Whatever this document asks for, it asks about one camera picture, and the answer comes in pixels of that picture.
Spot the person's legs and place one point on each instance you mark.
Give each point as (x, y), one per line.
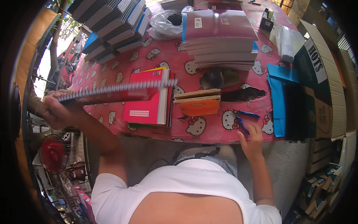
(208, 158)

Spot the heap of small printed cartons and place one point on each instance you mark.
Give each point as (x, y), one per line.
(321, 190)

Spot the black tape dispenser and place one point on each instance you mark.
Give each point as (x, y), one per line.
(267, 21)

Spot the green cover notebook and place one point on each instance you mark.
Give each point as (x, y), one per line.
(148, 125)

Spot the large printed cardboard box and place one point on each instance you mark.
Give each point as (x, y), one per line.
(321, 84)

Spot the wooden block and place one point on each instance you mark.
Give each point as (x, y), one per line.
(197, 93)

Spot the orange wood-topped block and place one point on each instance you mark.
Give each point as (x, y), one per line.
(200, 107)

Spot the black pen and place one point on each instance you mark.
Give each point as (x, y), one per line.
(255, 2)

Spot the person's left fingers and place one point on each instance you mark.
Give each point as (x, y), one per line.
(56, 93)

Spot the wooden crate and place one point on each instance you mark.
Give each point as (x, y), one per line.
(321, 155)

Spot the yellow cover spiral notebook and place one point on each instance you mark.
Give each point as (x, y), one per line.
(159, 68)

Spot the red notebook with white stripes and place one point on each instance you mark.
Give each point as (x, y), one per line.
(144, 110)

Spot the person's body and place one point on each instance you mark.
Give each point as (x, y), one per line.
(179, 193)

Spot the clear plastic bag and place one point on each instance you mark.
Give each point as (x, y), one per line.
(165, 25)

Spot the person's right hand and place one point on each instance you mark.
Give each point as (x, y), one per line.
(254, 147)

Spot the pink cat print tablecloth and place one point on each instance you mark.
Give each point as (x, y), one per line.
(181, 60)

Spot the stack of blue notebooks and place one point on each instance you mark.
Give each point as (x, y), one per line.
(285, 109)

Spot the red electric fan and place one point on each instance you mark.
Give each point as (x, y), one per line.
(53, 154)

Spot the stack of maroon spiral notebooks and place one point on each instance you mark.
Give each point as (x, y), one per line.
(221, 36)

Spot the person's left hand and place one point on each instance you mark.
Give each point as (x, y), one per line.
(60, 114)

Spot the red spiral notebook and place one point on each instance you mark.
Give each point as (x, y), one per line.
(117, 93)

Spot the brown bag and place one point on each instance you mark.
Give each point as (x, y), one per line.
(77, 172)

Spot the tree trunk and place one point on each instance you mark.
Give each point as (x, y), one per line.
(56, 39)

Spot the large heap of grey notebooks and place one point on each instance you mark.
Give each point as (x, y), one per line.
(112, 25)

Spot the white plastic bag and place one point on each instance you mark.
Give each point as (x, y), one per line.
(288, 42)

